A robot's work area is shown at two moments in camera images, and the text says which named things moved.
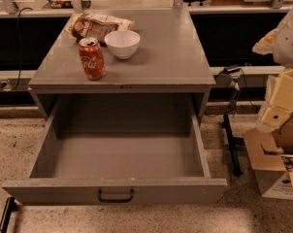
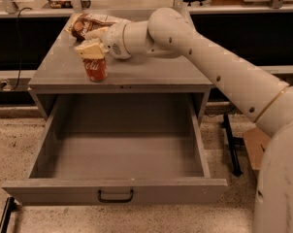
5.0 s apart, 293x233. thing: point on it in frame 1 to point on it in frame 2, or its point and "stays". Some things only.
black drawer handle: (114, 201) stays
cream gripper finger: (266, 45) to (113, 40)
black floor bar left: (11, 207) stays
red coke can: (92, 57) stays
